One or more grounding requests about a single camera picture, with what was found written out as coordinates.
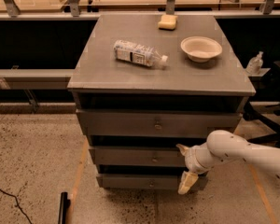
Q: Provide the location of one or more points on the grey drawer cabinet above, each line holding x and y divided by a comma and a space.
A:
102, 82

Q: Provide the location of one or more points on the hand sanitizer pump bottle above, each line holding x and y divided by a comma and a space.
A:
255, 64

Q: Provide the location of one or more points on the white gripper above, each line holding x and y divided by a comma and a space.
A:
190, 160

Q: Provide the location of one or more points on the grey top drawer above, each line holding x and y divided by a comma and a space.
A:
155, 124

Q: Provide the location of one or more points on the black bar on floor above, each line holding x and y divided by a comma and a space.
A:
64, 203

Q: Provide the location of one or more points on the grey drawer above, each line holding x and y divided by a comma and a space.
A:
155, 124
115, 181
137, 156

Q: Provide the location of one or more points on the white paper bowl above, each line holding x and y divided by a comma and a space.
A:
201, 49

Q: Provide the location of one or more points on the black office chair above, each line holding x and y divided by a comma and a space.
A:
264, 106

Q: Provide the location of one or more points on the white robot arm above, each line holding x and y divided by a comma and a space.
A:
223, 147

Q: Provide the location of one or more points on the grey bottom drawer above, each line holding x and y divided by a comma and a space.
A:
115, 181

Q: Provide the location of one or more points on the yellow sponge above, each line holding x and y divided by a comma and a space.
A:
167, 22

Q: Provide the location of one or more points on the clear plastic water bottle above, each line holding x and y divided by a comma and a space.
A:
139, 54

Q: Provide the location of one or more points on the grey metal rail frame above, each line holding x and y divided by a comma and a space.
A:
39, 39

